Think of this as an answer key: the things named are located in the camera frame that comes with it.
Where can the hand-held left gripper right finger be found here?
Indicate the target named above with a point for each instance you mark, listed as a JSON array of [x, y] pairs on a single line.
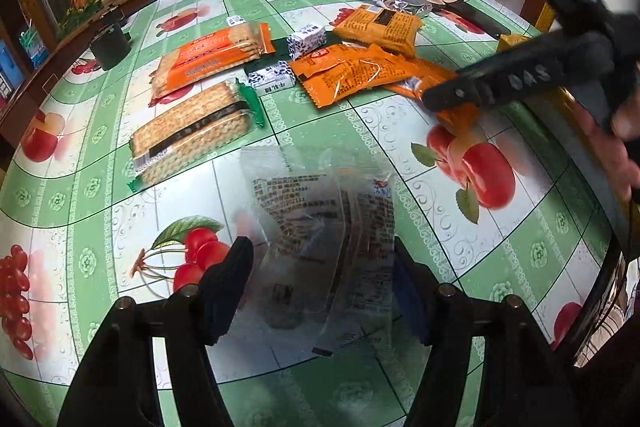
[[411, 292]]

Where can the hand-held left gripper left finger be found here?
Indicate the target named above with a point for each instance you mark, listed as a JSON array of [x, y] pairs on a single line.
[[225, 289]]

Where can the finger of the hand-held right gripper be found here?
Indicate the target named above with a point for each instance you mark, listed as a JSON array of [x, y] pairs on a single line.
[[452, 94]]

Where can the orange snack packet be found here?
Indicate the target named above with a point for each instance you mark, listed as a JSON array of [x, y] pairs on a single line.
[[350, 74], [432, 79]]

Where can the clear plastic snack packet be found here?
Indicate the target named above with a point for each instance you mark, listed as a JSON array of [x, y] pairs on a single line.
[[320, 227]]

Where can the green cracker pack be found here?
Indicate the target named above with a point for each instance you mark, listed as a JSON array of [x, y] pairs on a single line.
[[192, 139]]

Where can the dark green snack packet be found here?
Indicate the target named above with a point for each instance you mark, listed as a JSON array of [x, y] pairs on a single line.
[[286, 59]]

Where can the orange cracker pack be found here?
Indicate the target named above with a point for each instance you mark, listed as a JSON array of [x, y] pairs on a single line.
[[210, 57]]

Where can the person's right hand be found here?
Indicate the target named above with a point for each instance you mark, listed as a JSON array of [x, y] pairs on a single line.
[[612, 157]]

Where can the orange packet with dark stripe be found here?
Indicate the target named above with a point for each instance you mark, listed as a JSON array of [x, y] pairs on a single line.
[[380, 29]]

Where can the silver foil packet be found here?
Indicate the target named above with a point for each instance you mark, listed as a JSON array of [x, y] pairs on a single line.
[[400, 1]]

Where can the small blue white candy box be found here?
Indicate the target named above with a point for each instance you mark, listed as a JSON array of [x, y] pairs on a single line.
[[272, 79], [234, 22], [307, 41]]

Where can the black pot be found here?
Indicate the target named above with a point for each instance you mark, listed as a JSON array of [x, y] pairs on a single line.
[[111, 44]]

